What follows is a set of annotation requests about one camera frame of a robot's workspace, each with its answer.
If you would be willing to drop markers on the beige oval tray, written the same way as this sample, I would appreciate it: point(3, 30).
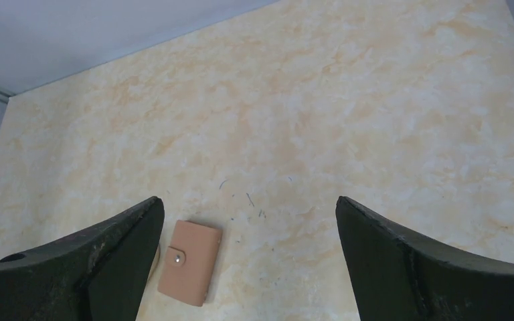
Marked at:
point(155, 262)

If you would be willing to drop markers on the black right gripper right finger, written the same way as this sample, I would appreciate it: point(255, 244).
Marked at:
point(399, 274)

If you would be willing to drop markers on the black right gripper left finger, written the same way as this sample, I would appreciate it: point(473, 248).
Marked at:
point(97, 273)

